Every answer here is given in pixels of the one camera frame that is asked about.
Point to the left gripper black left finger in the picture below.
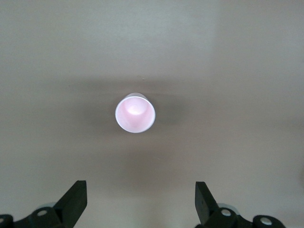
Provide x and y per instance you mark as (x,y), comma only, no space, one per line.
(69,209)

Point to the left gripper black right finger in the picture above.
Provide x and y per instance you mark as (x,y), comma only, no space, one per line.
(206,209)

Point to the pink plastic cup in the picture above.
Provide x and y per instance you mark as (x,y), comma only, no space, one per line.
(135,114)

